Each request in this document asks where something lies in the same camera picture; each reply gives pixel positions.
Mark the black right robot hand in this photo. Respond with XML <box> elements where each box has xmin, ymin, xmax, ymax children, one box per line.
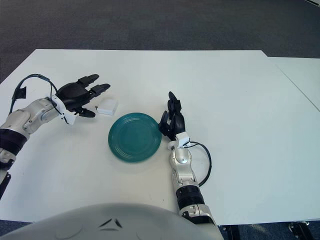
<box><xmin>158</xmin><ymin>91</ymin><xmax>186</xmax><ymax>141</ymax></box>

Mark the teal round plate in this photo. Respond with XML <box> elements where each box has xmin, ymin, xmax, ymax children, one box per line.
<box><xmin>107</xmin><ymin>112</ymin><xmax>162</xmax><ymax>165</ymax></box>

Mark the black table caster foot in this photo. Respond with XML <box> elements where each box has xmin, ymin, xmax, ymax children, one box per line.
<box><xmin>288</xmin><ymin>221</ymin><xmax>311</xmax><ymax>234</ymax></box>

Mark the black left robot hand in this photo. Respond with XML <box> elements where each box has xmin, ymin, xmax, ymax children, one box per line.
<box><xmin>55</xmin><ymin>73</ymin><xmax>111</xmax><ymax>119</ymax></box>

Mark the white square charger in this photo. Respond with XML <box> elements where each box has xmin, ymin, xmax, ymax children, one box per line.
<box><xmin>94</xmin><ymin>99</ymin><xmax>119</xmax><ymax>116</ymax></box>

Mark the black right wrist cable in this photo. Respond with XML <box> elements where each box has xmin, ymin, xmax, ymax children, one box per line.
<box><xmin>188</xmin><ymin>141</ymin><xmax>213</xmax><ymax>187</ymax></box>

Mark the grey robot torso shell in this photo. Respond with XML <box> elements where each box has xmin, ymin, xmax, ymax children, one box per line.
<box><xmin>0</xmin><ymin>202</ymin><xmax>225</xmax><ymax>240</ymax></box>

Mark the black table leg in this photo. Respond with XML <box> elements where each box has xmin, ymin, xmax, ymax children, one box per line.
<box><xmin>221</xmin><ymin>224</ymin><xmax>242</xmax><ymax>240</ymax></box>

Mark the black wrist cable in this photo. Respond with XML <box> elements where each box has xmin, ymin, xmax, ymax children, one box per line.
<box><xmin>9</xmin><ymin>74</ymin><xmax>59</xmax><ymax>113</ymax></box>
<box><xmin>188</xmin><ymin>141</ymin><xmax>213</xmax><ymax>187</ymax></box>

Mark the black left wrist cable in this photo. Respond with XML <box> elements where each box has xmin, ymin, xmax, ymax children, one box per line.
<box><xmin>9</xmin><ymin>74</ymin><xmax>59</xmax><ymax>113</ymax></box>

